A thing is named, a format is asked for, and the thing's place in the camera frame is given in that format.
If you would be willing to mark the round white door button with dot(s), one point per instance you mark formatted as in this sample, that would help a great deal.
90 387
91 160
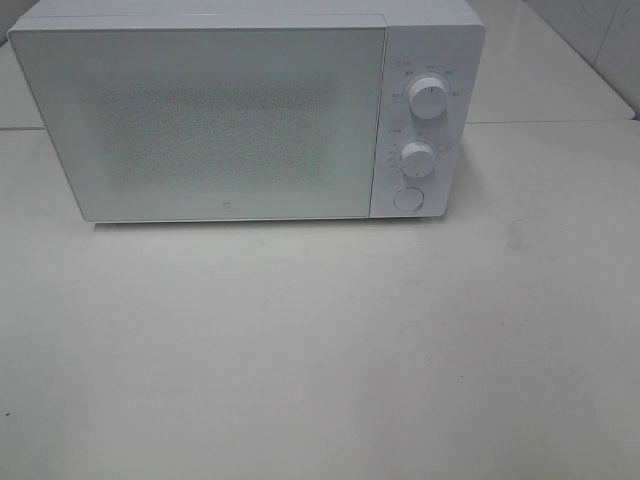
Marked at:
409 199

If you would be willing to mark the white timer knob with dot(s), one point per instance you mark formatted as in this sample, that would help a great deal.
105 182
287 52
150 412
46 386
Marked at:
417 160

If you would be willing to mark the white microwave door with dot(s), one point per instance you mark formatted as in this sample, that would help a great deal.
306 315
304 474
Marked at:
179 118

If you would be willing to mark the upper white power knob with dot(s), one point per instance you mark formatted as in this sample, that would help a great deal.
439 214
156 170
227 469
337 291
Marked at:
428 96

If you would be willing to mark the white microwave oven body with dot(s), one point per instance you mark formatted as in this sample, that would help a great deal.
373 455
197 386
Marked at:
444 38

